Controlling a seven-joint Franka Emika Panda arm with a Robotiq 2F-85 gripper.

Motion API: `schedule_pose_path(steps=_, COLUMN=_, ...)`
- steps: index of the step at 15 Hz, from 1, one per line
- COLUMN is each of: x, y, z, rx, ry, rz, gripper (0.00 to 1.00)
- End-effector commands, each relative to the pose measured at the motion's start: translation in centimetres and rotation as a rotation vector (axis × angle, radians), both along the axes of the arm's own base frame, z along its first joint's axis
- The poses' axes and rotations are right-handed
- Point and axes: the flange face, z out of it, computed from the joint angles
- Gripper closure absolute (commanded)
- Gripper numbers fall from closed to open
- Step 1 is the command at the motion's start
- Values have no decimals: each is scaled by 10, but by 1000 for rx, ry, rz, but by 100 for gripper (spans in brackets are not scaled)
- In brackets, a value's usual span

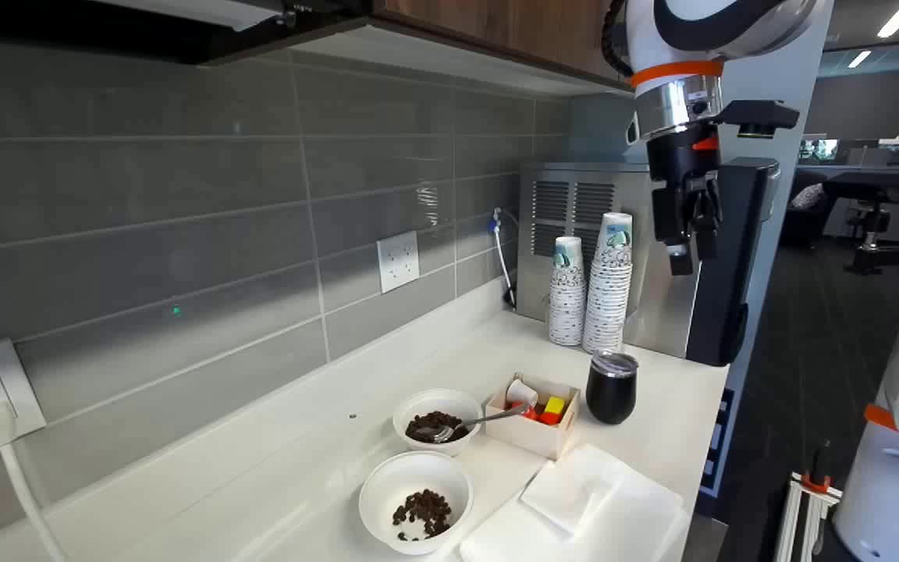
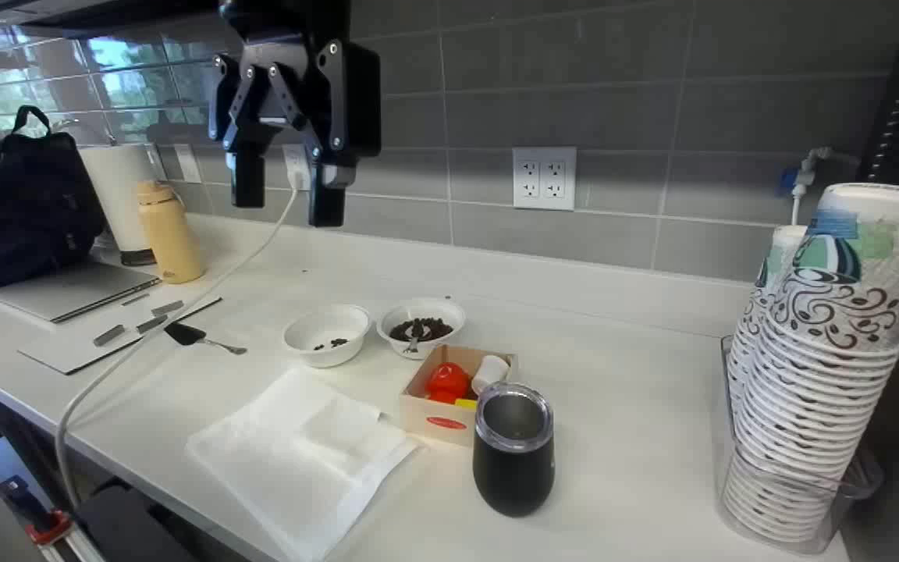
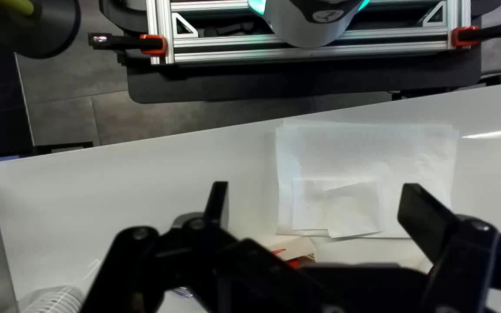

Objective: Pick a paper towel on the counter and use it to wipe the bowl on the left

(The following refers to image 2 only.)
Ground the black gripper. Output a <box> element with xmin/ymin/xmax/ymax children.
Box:
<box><xmin>210</xmin><ymin>30</ymin><xmax>385</xmax><ymax>230</ymax></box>

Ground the white bowl with few crumbs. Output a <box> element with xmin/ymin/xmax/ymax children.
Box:
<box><xmin>277</xmin><ymin>304</ymin><xmax>370</xmax><ymax>372</ymax></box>

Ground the large embossed white paper towel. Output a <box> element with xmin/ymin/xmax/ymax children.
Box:
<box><xmin>185</xmin><ymin>365</ymin><xmax>421</xmax><ymax>562</ymax></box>

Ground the white paper towel roll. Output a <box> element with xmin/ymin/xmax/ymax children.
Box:
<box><xmin>79</xmin><ymin>140</ymin><xmax>162</xmax><ymax>261</ymax></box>

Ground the white bowl full of bits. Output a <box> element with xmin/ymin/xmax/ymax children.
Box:
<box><xmin>375</xmin><ymin>297</ymin><xmax>469</xmax><ymax>362</ymax></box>

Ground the white power plug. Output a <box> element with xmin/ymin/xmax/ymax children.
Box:
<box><xmin>280</xmin><ymin>143</ymin><xmax>311</xmax><ymax>197</ymax></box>

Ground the tan bottle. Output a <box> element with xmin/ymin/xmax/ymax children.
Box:
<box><xmin>134</xmin><ymin>177</ymin><xmax>210</xmax><ymax>287</ymax></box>

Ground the black bag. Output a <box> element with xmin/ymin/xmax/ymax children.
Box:
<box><xmin>0</xmin><ymin>103</ymin><xmax>108</xmax><ymax>294</ymax></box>

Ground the white cutting board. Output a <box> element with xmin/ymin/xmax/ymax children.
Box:
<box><xmin>0</xmin><ymin>259</ymin><xmax>162</xmax><ymax>331</ymax></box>

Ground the red ball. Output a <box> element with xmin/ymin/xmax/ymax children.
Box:
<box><xmin>424</xmin><ymin>360</ymin><xmax>475</xmax><ymax>407</ymax></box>

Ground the white paper with pen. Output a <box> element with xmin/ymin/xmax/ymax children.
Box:
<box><xmin>18</xmin><ymin>294</ymin><xmax>224</xmax><ymax>377</ymax></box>

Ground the open cardboard box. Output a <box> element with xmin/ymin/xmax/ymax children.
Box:
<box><xmin>395</xmin><ymin>341</ymin><xmax>521</xmax><ymax>451</ymax></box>

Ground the black steel tumbler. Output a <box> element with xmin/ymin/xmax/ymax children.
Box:
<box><xmin>470</xmin><ymin>381</ymin><xmax>558</xmax><ymax>523</ymax></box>

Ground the blue white spray bottle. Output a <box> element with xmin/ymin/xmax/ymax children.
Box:
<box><xmin>775</xmin><ymin>143</ymin><xmax>836</xmax><ymax>230</ymax></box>

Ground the patterned paper cup stack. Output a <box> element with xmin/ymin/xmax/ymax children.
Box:
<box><xmin>724</xmin><ymin>180</ymin><xmax>899</xmax><ymax>549</ymax></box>

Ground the stack of patterned paper bowls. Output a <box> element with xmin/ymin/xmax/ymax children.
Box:
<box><xmin>713</xmin><ymin>338</ymin><xmax>885</xmax><ymax>560</ymax></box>

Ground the black scoop with metal handle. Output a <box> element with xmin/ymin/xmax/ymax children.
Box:
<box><xmin>162</xmin><ymin>321</ymin><xmax>248</xmax><ymax>360</ymax></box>

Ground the white four-socket wall outlet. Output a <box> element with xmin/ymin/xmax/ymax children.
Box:
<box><xmin>507</xmin><ymin>143</ymin><xmax>581</xmax><ymax>214</ymax></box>

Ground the white power cable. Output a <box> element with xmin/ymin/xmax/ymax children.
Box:
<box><xmin>54</xmin><ymin>183</ymin><xmax>301</xmax><ymax>513</ymax></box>

